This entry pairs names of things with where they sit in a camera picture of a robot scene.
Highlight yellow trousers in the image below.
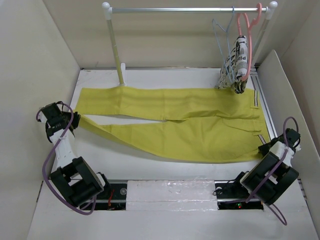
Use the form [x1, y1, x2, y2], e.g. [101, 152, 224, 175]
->
[75, 86, 270, 164]

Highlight light blue wire hanger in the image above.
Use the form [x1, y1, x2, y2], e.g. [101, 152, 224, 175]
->
[211, 6, 235, 84]

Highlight purple cable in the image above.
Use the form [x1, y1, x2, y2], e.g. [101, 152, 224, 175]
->
[244, 116, 300, 225]
[35, 101, 97, 216]

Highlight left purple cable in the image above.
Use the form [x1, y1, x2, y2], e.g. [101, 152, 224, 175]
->
[35, 101, 97, 216]

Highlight white foam block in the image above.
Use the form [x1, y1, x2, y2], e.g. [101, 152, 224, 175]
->
[126, 179, 218, 212]

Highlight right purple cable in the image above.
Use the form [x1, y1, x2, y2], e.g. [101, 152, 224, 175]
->
[244, 116, 300, 225]

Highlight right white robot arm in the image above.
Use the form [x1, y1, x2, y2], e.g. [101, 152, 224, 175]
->
[231, 134, 300, 206]

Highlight white clothes rack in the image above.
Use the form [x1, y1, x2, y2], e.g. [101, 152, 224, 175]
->
[101, 1, 278, 86]

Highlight aluminium side rail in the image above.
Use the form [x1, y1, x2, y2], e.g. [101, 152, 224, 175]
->
[250, 67, 278, 139]

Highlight pink plastic hanger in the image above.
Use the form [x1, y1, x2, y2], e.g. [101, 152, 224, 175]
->
[235, 2, 263, 84]

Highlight newspaper print garment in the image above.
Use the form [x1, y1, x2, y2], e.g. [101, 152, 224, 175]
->
[215, 35, 248, 94]

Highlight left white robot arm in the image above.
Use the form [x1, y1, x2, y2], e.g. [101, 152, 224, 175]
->
[36, 101, 113, 212]

